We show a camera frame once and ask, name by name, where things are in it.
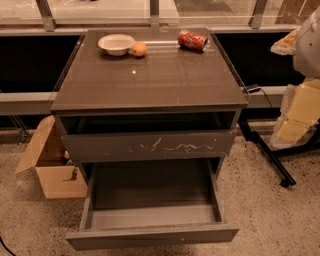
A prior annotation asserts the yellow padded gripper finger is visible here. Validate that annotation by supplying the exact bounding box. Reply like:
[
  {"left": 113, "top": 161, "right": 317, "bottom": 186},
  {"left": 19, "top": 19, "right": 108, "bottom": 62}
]
[
  {"left": 270, "top": 79, "right": 320, "bottom": 149},
  {"left": 270, "top": 28, "right": 300, "bottom": 55}
]

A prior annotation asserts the grey drawer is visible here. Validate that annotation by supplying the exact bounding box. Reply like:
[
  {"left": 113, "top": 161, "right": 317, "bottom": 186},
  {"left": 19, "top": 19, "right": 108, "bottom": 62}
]
[
  {"left": 66, "top": 158, "right": 239, "bottom": 250},
  {"left": 60, "top": 112, "right": 238, "bottom": 164}
]

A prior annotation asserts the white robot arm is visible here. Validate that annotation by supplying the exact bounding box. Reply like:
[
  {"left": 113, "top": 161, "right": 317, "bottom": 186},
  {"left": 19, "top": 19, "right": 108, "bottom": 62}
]
[{"left": 271, "top": 7, "right": 320, "bottom": 149}]

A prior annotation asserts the dark grey drawer cabinet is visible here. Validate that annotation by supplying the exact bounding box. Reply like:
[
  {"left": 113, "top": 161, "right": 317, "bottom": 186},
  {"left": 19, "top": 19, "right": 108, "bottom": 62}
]
[{"left": 51, "top": 29, "right": 247, "bottom": 176}]

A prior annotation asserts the grey top drawer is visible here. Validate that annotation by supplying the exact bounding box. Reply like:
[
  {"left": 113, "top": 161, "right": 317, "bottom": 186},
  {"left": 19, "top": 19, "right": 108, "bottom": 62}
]
[{"left": 60, "top": 112, "right": 238, "bottom": 164}]

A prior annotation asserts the black metal floor stand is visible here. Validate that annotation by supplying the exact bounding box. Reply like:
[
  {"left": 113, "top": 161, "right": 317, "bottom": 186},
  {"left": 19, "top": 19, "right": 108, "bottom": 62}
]
[{"left": 238, "top": 112, "right": 320, "bottom": 188}]

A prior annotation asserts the red soda can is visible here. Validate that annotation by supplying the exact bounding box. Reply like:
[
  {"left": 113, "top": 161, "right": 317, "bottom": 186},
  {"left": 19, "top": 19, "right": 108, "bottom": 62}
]
[{"left": 178, "top": 30, "right": 208, "bottom": 52}]

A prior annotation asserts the orange fruit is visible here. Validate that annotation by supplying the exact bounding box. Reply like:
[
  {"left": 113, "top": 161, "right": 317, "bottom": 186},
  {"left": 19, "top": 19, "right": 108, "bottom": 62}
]
[{"left": 132, "top": 41, "right": 147, "bottom": 57}]

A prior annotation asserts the white bowl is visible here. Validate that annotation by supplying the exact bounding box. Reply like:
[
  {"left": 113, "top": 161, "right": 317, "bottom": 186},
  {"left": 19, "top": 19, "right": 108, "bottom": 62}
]
[{"left": 98, "top": 34, "right": 135, "bottom": 56}]

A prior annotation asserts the open cardboard box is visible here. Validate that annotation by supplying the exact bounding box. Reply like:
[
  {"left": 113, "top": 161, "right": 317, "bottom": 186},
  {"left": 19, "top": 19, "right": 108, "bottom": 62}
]
[{"left": 15, "top": 115, "right": 87, "bottom": 199}]

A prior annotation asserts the black cable on ledge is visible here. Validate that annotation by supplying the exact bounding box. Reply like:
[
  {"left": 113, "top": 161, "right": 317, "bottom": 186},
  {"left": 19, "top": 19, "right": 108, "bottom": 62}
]
[{"left": 241, "top": 83, "right": 274, "bottom": 108}]

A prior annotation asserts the black cable on floor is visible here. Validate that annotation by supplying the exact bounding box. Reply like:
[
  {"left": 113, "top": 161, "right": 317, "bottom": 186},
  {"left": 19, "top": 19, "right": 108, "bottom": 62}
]
[{"left": 0, "top": 235, "right": 17, "bottom": 256}]

